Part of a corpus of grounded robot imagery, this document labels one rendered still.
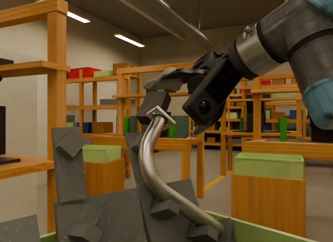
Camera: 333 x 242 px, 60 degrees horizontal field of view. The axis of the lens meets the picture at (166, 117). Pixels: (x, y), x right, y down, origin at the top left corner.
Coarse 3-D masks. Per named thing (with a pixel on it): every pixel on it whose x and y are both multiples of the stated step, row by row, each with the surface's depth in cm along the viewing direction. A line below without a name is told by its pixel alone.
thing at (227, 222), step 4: (220, 220) 62; (224, 220) 61; (228, 220) 60; (232, 220) 60; (224, 224) 60; (228, 224) 59; (224, 228) 59; (228, 228) 59; (224, 232) 59; (228, 232) 58; (220, 236) 59; (224, 236) 58; (228, 236) 58; (220, 240) 58; (224, 240) 57; (228, 240) 57
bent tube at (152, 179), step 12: (156, 108) 60; (156, 120) 60; (168, 120) 62; (156, 132) 58; (144, 144) 56; (144, 156) 54; (144, 168) 54; (144, 180) 54; (156, 180) 53; (156, 192) 53; (168, 192) 54; (180, 204) 55; (192, 204) 57; (192, 216) 56; (204, 216) 57; (216, 228) 58
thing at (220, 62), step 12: (228, 60) 47; (216, 72) 46; (228, 72) 47; (204, 84) 46; (216, 84) 46; (228, 84) 47; (192, 96) 46; (204, 96) 45; (216, 96) 46; (192, 108) 44; (204, 108) 45; (216, 108) 46; (204, 120) 45
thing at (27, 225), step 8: (32, 216) 41; (0, 224) 38; (8, 224) 39; (16, 224) 40; (24, 224) 40; (32, 224) 41; (0, 232) 38; (8, 232) 39; (16, 232) 39; (24, 232) 40; (32, 232) 40; (0, 240) 38; (8, 240) 38; (16, 240) 39; (24, 240) 39; (32, 240) 40; (40, 240) 41
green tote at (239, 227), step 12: (216, 216) 64; (240, 228) 60; (252, 228) 58; (264, 228) 56; (48, 240) 53; (240, 240) 60; (252, 240) 58; (264, 240) 56; (276, 240) 54; (288, 240) 53; (300, 240) 51; (312, 240) 51
